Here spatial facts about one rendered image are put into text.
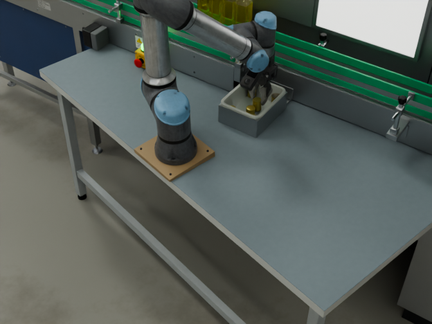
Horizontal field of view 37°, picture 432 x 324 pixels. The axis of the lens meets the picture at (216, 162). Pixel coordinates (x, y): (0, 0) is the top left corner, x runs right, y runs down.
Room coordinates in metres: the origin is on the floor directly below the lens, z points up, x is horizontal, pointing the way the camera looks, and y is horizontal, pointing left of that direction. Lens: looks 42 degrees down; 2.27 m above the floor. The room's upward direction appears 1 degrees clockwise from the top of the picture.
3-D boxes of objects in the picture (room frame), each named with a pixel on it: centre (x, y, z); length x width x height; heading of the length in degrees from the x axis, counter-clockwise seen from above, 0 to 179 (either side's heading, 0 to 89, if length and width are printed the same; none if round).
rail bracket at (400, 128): (1.75, -0.63, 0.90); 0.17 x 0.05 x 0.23; 146
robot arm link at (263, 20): (1.97, -0.16, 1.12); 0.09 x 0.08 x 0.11; 112
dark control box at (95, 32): (2.44, 0.53, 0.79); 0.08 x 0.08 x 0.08; 56
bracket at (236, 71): (2.12, -0.11, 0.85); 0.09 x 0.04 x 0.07; 146
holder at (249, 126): (1.98, -0.15, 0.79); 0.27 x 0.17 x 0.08; 146
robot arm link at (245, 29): (1.92, -0.08, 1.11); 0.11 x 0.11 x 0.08; 22
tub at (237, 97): (1.96, -0.14, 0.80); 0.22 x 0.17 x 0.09; 146
